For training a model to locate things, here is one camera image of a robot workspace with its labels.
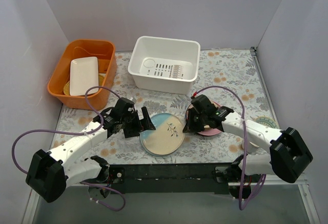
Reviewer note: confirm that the orange plastic bin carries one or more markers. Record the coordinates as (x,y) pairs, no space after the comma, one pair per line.
(105,52)

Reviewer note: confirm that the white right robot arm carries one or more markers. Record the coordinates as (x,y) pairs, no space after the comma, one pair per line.
(287,155)

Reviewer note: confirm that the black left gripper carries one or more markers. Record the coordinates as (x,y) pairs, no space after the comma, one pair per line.
(134,124)

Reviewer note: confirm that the white plastic bin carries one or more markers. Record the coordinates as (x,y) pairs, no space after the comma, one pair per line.
(164,64)

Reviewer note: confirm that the yellow plate in orange bin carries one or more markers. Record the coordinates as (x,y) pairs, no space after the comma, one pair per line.
(80,89)

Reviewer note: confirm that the white rectangular plate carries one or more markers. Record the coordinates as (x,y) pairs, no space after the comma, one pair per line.
(83,69)

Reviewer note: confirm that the floral table mat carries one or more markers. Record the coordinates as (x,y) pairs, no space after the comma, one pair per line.
(229,77)

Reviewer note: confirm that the aluminium frame rail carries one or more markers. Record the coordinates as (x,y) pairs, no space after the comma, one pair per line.
(31,207)

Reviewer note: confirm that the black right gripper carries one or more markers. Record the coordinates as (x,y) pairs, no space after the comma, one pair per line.
(196,121)

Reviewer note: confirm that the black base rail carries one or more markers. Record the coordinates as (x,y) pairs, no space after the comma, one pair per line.
(173,178)

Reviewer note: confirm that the white cup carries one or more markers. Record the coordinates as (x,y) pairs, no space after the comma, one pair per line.
(251,147)

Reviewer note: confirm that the teal patterned plate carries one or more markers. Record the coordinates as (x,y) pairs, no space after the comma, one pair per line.
(266,121)

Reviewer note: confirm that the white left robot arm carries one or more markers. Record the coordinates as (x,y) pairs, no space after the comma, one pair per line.
(51,172)

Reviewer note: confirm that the pink plate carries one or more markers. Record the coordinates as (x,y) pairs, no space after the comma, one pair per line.
(208,131)

